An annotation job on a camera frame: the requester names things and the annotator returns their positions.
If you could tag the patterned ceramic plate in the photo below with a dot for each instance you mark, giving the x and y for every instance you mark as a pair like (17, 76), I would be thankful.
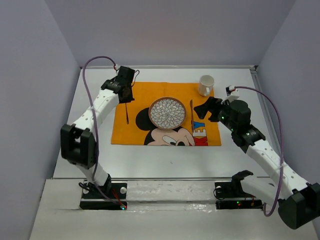
(167, 113)

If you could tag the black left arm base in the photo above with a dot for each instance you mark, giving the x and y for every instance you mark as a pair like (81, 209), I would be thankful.
(92, 199)

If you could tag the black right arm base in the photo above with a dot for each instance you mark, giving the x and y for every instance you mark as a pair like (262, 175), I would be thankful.
(235, 195)

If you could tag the copper knife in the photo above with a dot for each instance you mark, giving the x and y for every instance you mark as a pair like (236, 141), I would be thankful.
(192, 116)

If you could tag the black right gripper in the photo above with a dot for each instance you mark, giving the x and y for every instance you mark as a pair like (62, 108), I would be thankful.
(212, 102)

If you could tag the copper fork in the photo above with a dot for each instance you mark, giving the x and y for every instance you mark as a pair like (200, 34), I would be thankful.
(127, 114)

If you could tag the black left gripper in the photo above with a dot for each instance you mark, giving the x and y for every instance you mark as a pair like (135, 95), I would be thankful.
(130, 98)

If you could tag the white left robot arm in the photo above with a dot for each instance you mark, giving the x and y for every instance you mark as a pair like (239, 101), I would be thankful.
(79, 141)

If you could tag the white ceramic mug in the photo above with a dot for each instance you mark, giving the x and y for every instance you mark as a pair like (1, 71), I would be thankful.
(205, 85)

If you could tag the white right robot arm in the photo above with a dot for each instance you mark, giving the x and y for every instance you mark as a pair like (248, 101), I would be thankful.
(297, 200)

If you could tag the orange cartoon cloth placemat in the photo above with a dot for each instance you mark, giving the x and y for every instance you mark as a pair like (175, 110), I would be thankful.
(141, 131)

